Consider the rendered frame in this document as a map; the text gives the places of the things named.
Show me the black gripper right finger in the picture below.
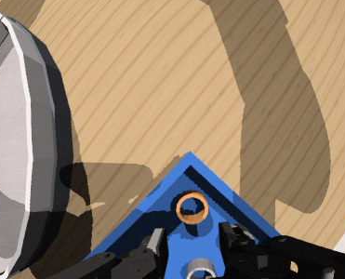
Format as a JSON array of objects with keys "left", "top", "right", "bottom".
[{"left": 219, "top": 221, "right": 345, "bottom": 279}]

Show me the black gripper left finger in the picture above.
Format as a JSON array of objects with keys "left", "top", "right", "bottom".
[{"left": 46, "top": 228, "right": 168, "bottom": 279}]

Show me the bronze bushing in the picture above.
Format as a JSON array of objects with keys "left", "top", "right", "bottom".
[
  {"left": 119, "top": 252, "right": 129, "bottom": 259},
  {"left": 176, "top": 190, "right": 208, "bottom": 224}
]

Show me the grey metal bushing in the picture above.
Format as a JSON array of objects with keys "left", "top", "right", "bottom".
[
  {"left": 231, "top": 223, "right": 254, "bottom": 239},
  {"left": 187, "top": 258, "right": 216, "bottom": 279}
]

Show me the blue crate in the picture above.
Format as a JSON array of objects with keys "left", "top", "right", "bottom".
[{"left": 82, "top": 151, "right": 281, "bottom": 279}]

